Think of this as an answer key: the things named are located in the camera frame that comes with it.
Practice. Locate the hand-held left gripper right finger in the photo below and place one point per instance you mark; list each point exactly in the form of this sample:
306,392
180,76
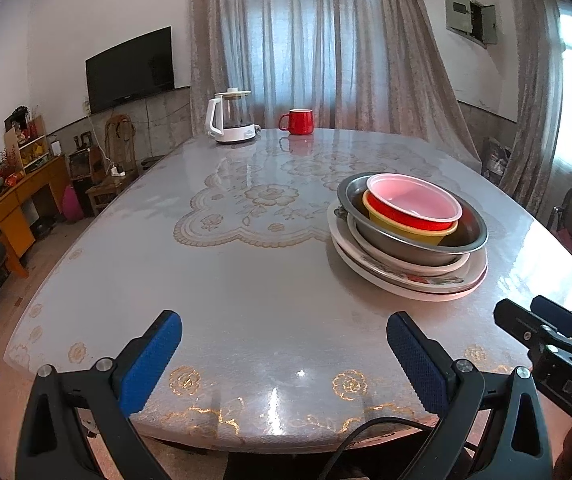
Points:
416,365

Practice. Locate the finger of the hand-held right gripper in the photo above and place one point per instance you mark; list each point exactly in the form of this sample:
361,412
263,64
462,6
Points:
561,317
521,327

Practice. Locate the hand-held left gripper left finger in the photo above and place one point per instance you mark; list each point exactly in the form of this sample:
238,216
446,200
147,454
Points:
148,365

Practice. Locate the pink-rimmed plate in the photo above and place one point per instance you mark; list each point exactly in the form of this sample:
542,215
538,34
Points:
416,296

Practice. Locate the large decorated white plate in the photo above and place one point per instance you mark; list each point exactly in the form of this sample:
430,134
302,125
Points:
416,280

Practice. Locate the stainless steel bowl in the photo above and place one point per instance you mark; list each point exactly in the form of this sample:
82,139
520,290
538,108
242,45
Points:
468,235

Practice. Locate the rose-print white plate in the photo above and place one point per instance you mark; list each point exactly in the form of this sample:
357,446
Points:
366,249

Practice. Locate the yellow plastic bowl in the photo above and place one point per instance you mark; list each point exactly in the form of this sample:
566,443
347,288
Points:
391,227

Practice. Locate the red plastic bowl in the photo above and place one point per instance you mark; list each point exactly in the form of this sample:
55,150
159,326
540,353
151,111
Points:
411,200

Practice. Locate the pile of bags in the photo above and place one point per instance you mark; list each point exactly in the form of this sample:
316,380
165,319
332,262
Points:
497,160

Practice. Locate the pink bag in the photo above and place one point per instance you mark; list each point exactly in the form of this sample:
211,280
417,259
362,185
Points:
71,205

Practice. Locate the wooden chair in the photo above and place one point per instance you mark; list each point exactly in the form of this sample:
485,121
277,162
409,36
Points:
115,185

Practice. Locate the orange wooden desk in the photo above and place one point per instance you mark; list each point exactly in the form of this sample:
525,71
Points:
20,195

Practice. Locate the black speaker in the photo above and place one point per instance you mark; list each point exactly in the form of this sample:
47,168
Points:
83,162

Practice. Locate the narrow beige curtain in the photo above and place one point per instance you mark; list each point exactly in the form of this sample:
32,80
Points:
533,100

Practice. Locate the white electric kettle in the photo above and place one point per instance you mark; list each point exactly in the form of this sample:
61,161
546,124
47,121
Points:
233,130

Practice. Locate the cluttered small shelf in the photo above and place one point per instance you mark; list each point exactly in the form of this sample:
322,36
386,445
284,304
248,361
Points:
28,140

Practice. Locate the red mug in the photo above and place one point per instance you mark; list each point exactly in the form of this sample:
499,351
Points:
300,122

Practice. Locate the wide beige curtain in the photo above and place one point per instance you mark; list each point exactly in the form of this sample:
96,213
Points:
316,35

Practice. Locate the black wall television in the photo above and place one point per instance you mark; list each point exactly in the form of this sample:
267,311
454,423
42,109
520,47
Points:
130,70

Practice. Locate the grey wall electrical box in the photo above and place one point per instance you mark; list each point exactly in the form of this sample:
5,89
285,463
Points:
458,10

